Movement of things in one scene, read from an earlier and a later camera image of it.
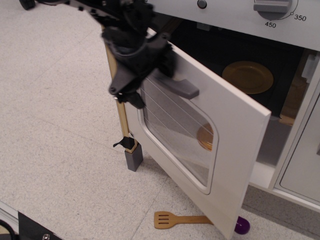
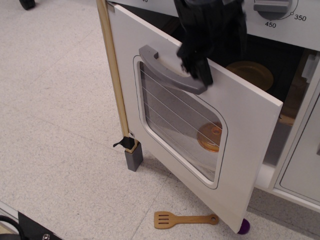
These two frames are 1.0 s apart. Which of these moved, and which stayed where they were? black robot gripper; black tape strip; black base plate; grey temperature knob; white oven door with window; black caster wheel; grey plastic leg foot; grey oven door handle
Moved: grey oven door handle; white oven door with window; black robot gripper
Stayed: grey plastic leg foot; black caster wheel; black tape strip; black base plate; grey temperature knob
